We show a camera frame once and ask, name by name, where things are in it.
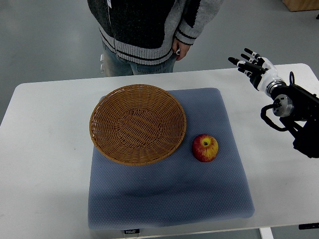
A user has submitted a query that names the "person in grey cardigan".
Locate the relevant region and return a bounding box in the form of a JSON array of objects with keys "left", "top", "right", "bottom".
[{"left": 87, "top": 0, "right": 222, "bottom": 77}]

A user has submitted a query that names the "red yellow apple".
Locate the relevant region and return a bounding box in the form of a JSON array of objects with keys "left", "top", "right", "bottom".
[{"left": 192, "top": 134, "right": 219, "bottom": 162}]

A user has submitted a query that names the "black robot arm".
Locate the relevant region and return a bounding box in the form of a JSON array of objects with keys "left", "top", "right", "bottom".
[{"left": 260, "top": 72, "right": 319, "bottom": 158}]

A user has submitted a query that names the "brown wicker basket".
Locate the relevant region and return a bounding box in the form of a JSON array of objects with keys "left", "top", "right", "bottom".
[{"left": 89, "top": 84, "right": 186, "bottom": 166}]

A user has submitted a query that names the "wooden box corner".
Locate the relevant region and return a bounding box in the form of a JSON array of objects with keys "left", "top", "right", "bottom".
[{"left": 282, "top": 0, "right": 319, "bottom": 12}]

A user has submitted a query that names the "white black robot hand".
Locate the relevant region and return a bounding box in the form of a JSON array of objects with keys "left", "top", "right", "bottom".
[{"left": 228, "top": 48, "right": 287, "bottom": 96}]

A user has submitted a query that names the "person's bare hand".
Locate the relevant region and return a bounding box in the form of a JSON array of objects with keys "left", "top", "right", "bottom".
[{"left": 171, "top": 38, "right": 191, "bottom": 61}]

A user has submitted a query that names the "black table control box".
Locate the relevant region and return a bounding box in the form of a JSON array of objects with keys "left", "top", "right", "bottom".
[{"left": 123, "top": 229, "right": 141, "bottom": 236}]

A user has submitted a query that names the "white table leg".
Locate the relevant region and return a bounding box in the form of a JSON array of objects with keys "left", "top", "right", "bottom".
[{"left": 259, "top": 227, "right": 274, "bottom": 239}]

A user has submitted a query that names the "blue grey quilted mat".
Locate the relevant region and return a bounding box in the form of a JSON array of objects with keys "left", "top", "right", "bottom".
[{"left": 88, "top": 88, "right": 254, "bottom": 230}]

